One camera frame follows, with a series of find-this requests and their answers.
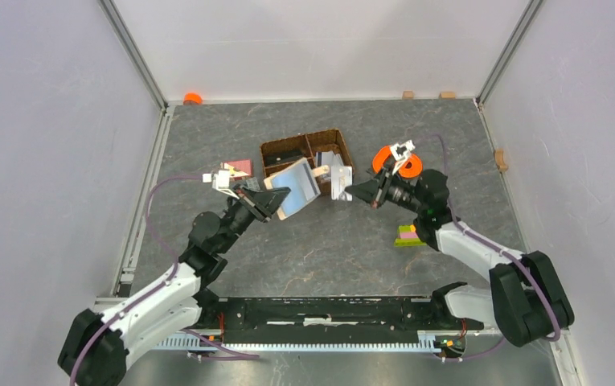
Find silver cards in basket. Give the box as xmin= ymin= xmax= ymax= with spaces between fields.
xmin=314 ymin=150 xmax=345 ymax=172

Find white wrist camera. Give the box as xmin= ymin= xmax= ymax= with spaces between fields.
xmin=389 ymin=140 xmax=416 ymax=173
xmin=202 ymin=169 xmax=239 ymax=199

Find curved wooden piece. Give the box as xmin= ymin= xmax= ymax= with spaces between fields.
xmin=494 ymin=149 xmax=509 ymax=173

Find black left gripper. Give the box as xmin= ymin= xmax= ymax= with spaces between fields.
xmin=217 ymin=183 xmax=290 ymax=253

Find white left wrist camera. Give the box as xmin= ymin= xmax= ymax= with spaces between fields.
xmin=202 ymin=169 xmax=239 ymax=199

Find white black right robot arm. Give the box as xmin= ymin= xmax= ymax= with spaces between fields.
xmin=345 ymin=169 xmax=576 ymax=347

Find beige leather card holder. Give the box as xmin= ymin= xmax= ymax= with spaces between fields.
xmin=264 ymin=158 xmax=330 ymax=220

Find black cards in basket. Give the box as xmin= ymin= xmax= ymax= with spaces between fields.
xmin=263 ymin=149 xmax=304 ymax=167

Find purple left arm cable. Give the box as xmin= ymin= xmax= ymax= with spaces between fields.
xmin=68 ymin=173 xmax=261 ymax=386

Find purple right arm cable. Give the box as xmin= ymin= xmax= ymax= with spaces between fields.
xmin=408 ymin=133 xmax=562 ymax=363

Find aluminium frame rail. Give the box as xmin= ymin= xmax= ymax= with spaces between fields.
xmin=85 ymin=297 xmax=572 ymax=353

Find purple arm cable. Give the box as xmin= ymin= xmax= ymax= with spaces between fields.
xmin=408 ymin=133 xmax=562 ymax=363
xmin=68 ymin=173 xmax=261 ymax=386

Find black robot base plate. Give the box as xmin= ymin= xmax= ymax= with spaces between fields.
xmin=191 ymin=296 xmax=483 ymax=345

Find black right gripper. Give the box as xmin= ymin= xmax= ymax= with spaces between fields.
xmin=345 ymin=163 xmax=426 ymax=215

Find lime green toy brick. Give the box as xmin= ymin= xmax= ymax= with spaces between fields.
xmin=394 ymin=224 xmax=425 ymax=248

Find playing card box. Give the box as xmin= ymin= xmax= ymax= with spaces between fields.
xmin=220 ymin=158 xmax=254 ymax=181

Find brown woven divided basket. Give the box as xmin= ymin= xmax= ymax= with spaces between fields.
xmin=260 ymin=128 xmax=354 ymax=179

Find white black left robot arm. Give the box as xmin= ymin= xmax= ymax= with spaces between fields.
xmin=57 ymin=185 xmax=291 ymax=385

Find orange tape dispenser ring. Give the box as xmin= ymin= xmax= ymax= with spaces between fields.
xmin=371 ymin=145 xmax=424 ymax=180

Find orange round cap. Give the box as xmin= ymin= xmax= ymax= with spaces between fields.
xmin=182 ymin=92 xmax=203 ymax=105

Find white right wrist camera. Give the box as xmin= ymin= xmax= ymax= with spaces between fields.
xmin=389 ymin=140 xmax=416 ymax=173

